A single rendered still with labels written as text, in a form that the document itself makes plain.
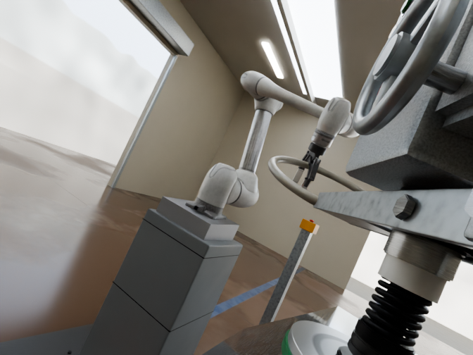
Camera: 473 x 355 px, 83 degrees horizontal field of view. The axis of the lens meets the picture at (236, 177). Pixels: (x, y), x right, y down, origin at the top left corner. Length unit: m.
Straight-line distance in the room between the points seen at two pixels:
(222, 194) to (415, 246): 1.07
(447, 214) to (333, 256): 6.83
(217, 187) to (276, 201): 6.12
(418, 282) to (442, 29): 0.27
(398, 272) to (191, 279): 0.96
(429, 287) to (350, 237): 6.70
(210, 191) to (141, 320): 0.66
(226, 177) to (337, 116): 0.59
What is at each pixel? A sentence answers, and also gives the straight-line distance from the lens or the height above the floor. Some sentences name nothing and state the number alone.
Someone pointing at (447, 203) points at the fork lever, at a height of 1.14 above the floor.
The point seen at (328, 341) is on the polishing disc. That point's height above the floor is 0.93.
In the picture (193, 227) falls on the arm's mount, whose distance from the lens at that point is 1.27.
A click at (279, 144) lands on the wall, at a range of 7.80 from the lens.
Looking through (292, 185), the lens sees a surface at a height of 1.15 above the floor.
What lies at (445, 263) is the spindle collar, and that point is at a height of 1.09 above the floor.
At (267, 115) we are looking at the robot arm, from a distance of 1.62.
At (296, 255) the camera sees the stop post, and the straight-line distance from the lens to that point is 2.31.
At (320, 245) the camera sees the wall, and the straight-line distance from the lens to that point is 7.14.
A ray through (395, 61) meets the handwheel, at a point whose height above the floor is 1.23.
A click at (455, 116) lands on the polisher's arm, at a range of 0.33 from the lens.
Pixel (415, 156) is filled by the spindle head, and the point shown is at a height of 1.18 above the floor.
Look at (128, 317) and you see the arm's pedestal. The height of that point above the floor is 0.32.
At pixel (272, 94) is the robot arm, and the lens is 1.44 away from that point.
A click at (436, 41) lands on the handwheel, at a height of 1.22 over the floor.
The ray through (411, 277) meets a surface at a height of 1.06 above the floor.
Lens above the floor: 1.07
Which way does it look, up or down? 2 degrees up
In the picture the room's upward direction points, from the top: 25 degrees clockwise
